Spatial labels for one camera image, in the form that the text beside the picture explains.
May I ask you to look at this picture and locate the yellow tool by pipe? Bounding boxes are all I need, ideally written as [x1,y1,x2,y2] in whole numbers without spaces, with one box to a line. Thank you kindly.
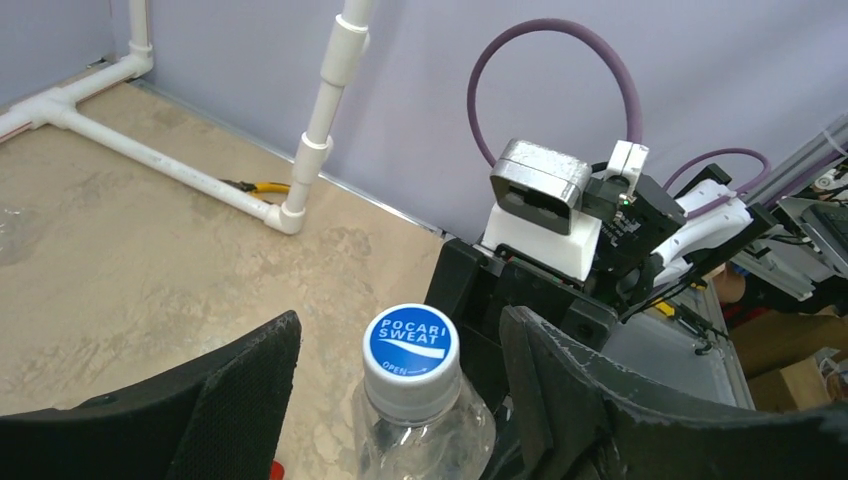
[222,179,290,200]

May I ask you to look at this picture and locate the long clear bottle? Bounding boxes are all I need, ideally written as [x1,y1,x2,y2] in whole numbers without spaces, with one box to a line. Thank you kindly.
[352,303,496,479]

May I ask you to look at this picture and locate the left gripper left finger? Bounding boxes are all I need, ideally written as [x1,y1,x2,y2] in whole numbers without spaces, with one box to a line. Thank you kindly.
[1,310,302,479]

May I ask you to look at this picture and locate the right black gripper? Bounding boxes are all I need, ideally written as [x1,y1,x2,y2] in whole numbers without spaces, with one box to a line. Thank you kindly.
[424,238,618,412]

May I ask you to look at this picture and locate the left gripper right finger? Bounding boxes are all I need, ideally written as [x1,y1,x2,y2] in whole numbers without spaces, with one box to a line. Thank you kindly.
[500,307,847,479]

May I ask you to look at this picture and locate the white PVC pipe frame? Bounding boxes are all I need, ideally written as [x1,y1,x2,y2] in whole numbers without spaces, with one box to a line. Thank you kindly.
[0,0,376,236]

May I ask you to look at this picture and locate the red label bottle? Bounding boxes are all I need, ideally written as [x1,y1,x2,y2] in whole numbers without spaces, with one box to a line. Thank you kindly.
[269,460,285,480]

